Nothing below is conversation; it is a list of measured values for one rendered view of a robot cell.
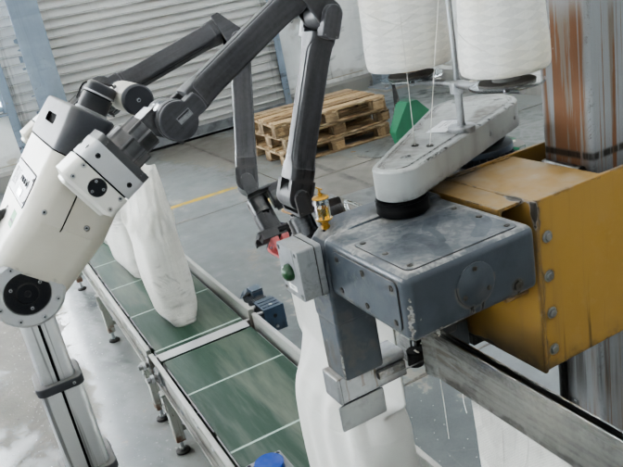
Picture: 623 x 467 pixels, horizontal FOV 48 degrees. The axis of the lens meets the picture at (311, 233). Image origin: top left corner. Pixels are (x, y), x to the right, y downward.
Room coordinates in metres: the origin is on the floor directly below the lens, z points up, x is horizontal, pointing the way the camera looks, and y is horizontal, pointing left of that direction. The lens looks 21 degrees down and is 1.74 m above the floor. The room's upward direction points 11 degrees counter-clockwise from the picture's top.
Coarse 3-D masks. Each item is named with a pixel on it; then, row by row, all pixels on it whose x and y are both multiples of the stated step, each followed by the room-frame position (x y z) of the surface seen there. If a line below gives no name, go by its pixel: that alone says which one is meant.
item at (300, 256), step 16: (288, 240) 1.08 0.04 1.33; (304, 240) 1.07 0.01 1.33; (288, 256) 1.05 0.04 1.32; (304, 256) 1.03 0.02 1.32; (320, 256) 1.04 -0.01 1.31; (304, 272) 1.03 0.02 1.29; (320, 272) 1.04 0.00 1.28; (288, 288) 1.08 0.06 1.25; (304, 288) 1.02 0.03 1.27; (320, 288) 1.04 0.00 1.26
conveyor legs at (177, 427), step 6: (168, 402) 2.40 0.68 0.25; (168, 408) 2.40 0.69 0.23; (168, 414) 2.40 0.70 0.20; (174, 414) 2.41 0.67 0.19; (174, 420) 2.40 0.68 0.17; (180, 420) 2.41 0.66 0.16; (174, 426) 2.40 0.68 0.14; (180, 426) 2.41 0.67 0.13; (174, 432) 2.40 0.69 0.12; (180, 432) 2.41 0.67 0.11; (174, 438) 2.42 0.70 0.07; (180, 438) 2.40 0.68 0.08; (180, 444) 2.42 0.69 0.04; (180, 450) 2.42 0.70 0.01; (186, 450) 2.41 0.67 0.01
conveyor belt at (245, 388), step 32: (192, 352) 2.54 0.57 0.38; (224, 352) 2.49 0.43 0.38; (256, 352) 2.44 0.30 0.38; (192, 384) 2.30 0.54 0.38; (224, 384) 2.25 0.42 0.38; (256, 384) 2.21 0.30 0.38; (288, 384) 2.17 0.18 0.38; (224, 416) 2.04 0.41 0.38; (256, 416) 2.01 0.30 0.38; (288, 416) 1.97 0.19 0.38; (224, 448) 1.99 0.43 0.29; (256, 448) 1.84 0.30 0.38; (288, 448) 1.81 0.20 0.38
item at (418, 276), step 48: (336, 240) 1.03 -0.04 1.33; (384, 240) 0.99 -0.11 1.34; (432, 240) 0.95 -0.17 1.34; (480, 240) 0.92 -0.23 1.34; (528, 240) 0.94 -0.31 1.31; (336, 288) 1.04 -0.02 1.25; (384, 288) 0.89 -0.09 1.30; (432, 288) 0.86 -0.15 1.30; (480, 288) 0.89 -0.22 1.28; (528, 288) 0.94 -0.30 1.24; (336, 336) 1.05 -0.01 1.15
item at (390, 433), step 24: (312, 312) 1.53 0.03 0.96; (312, 336) 1.57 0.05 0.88; (384, 336) 1.24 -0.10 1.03; (312, 360) 1.51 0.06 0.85; (312, 384) 1.45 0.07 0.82; (312, 408) 1.43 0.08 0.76; (336, 408) 1.34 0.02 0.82; (312, 432) 1.45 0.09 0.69; (336, 432) 1.32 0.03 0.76; (360, 432) 1.26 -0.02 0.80; (384, 432) 1.25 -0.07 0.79; (408, 432) 1.28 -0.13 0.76; (312, 456) 1.50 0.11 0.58; (336, 456) 1.33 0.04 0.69; (360, 456) 1.25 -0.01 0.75; (384, 456) 1.24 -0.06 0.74; (408, 456) 1.26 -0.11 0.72
